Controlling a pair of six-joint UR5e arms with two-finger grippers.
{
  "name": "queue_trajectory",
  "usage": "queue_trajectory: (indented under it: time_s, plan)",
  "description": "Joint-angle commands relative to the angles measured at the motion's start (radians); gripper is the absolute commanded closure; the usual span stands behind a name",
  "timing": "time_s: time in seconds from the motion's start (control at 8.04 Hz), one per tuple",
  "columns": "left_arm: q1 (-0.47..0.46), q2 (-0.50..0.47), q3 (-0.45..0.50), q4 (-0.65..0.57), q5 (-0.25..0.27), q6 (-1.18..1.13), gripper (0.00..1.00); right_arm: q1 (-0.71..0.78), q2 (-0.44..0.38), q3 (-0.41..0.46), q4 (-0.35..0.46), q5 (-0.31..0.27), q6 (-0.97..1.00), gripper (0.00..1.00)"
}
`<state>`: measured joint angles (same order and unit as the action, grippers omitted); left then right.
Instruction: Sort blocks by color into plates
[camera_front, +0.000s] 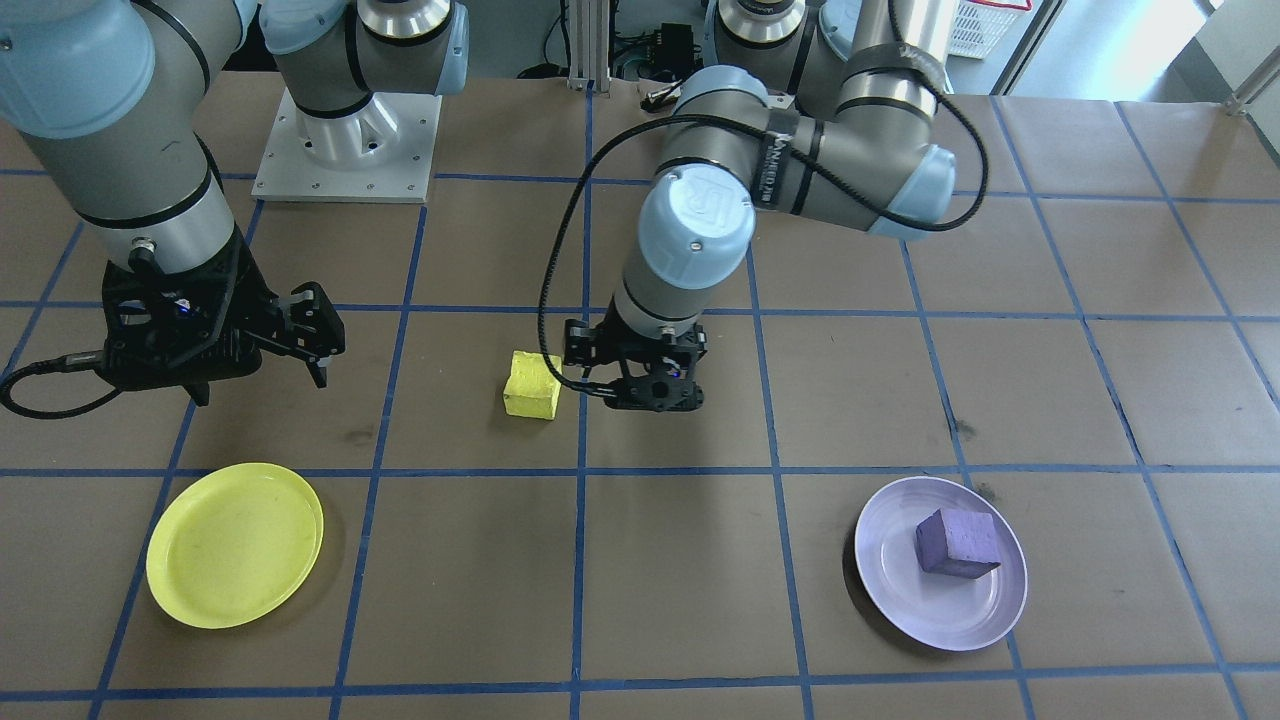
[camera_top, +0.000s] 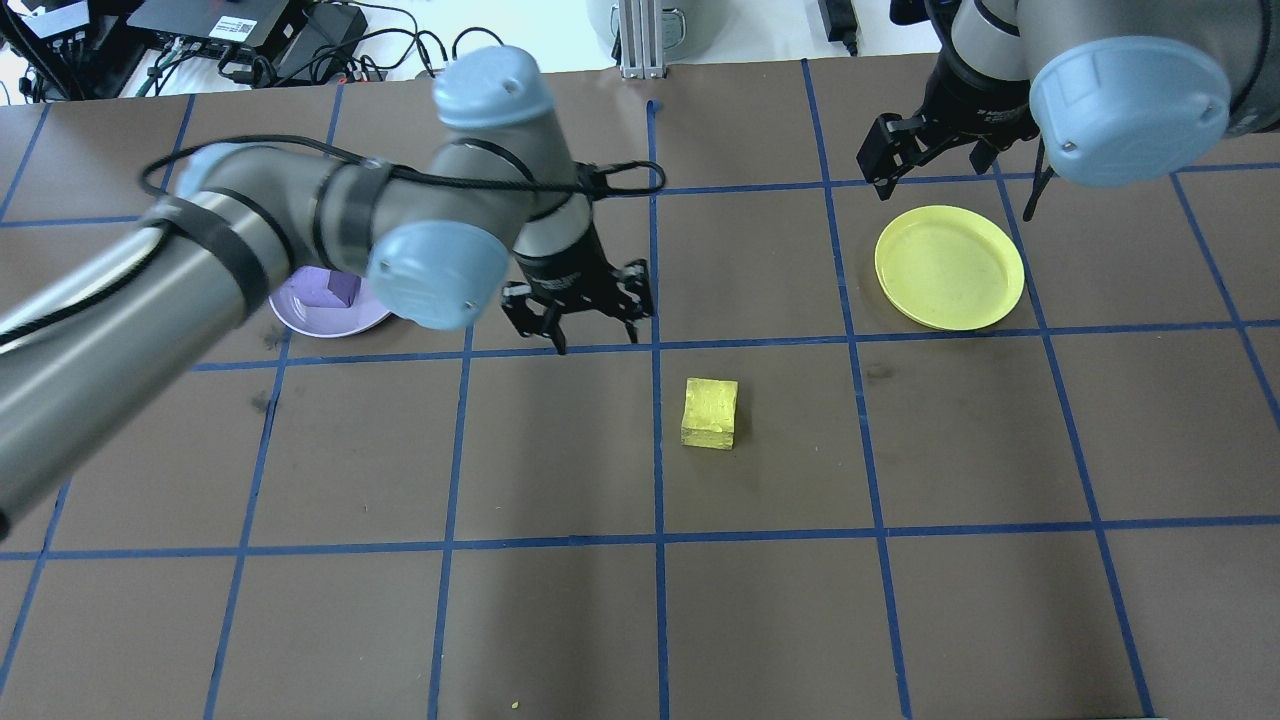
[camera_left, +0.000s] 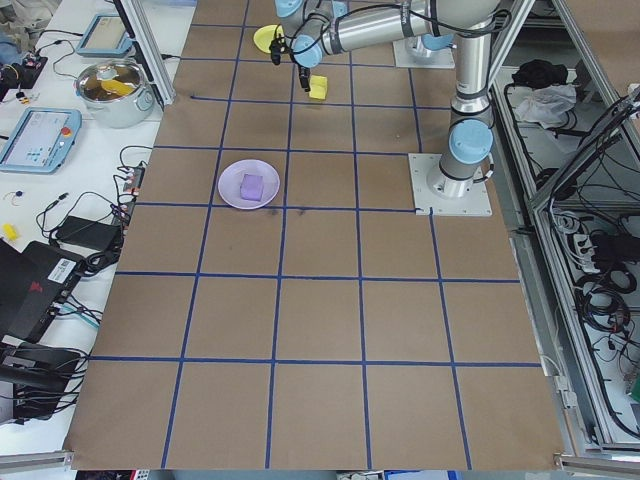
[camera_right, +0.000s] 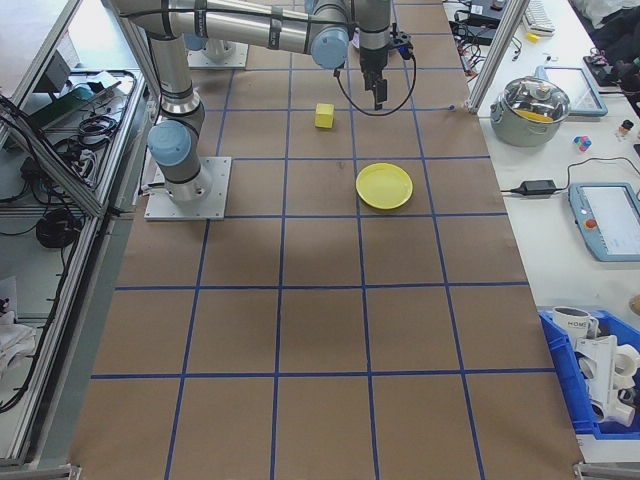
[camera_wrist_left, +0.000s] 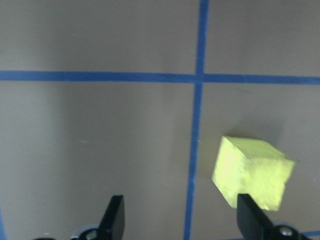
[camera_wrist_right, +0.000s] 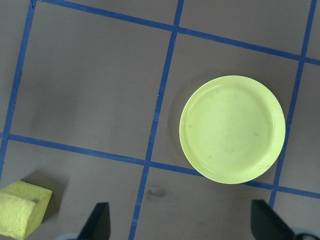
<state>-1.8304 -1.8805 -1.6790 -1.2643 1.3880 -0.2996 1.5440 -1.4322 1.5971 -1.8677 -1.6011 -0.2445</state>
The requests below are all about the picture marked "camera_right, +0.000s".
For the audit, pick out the yellow foam block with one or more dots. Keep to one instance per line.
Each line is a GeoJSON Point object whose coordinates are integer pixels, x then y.
{"type": "Point", "coordinates": [325, 116]}

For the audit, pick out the lavender plastic plate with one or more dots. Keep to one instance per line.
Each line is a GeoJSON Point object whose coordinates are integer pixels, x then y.
{"type": "Point", "coordinates": [356, 39]}

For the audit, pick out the yellow plastic plate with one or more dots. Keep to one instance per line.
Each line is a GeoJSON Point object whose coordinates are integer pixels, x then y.
{"type": "Point", "coordinates": [385, 186]}

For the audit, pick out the black box with white label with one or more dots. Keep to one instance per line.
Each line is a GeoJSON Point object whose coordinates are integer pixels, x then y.
{"type": "Point", "coordinates": [487, 15]}

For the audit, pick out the steel pot with glass lid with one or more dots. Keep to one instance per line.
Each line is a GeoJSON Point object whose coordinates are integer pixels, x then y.
{"type": "Point", "coordinates": [530, 112]}

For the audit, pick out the small yellow rectangular piece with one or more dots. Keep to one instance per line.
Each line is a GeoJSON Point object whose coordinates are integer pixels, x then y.
{"type": "Point", "coordinates": [533, 36]}

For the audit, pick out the white keyboard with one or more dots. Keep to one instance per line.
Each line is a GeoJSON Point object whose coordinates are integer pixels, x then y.
{"type": "Point", "coordinates": [540, 17]}

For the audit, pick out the black power adapter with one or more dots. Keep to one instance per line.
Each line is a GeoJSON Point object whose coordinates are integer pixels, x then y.
{"type": "Point", "coordinates": [539, 187]}

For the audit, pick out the colourful cube toy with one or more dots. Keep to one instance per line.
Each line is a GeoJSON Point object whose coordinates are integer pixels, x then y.
{"type": "Point", "coordinates": [582, 142]}

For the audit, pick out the small bottle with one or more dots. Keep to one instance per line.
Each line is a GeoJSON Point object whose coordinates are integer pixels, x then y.
{"type": "Point", "coordinates": [625, 131]}

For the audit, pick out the green flat device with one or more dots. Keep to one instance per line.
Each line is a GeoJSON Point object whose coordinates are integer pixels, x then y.
{"type": "Point", "coordinates": [75, 100]}

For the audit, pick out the white printed mug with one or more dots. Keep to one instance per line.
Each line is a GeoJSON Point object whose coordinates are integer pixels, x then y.
{"type": "Point", "coordinates": [572, 325]}

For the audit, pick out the small black electronics box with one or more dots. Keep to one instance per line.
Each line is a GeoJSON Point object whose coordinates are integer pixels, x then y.
{"type": "Point", "coordinates": [55, 72]}

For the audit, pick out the blue plastic bin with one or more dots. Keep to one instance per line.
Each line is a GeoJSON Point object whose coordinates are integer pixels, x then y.
{"type": "Point", "coordinates": [560, 365]}

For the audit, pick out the tan round object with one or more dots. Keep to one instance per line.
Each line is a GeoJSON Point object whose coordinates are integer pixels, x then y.
{"type": "Point", "coordinates": [635, 305]}

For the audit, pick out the white pipe fitting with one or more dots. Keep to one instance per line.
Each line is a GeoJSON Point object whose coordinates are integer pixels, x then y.
{"type": "Point", "coordinates": [602, 370]}

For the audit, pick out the white cloth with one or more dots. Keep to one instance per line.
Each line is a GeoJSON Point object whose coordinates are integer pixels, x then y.
{"type": "Point", "coordinates": [12, 335]}

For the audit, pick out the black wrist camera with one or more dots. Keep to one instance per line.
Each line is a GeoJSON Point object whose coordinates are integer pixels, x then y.
{"type": "Point", "coordinates": [401, 41]}

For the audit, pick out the aluminium profile post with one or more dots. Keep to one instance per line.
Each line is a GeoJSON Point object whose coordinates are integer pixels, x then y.
{"type": "Point", "coordinates": [492, 55]}

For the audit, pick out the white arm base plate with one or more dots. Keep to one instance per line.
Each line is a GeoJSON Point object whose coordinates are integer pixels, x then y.
{"type": "Point", "coordinates": [215, 200]}
{"type": "Point", "coordinates": [240, 57]}

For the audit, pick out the metal V-shaped frame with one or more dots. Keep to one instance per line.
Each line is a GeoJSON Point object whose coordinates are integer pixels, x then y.
{"type": "Point", "coordinates": [60, 340]}

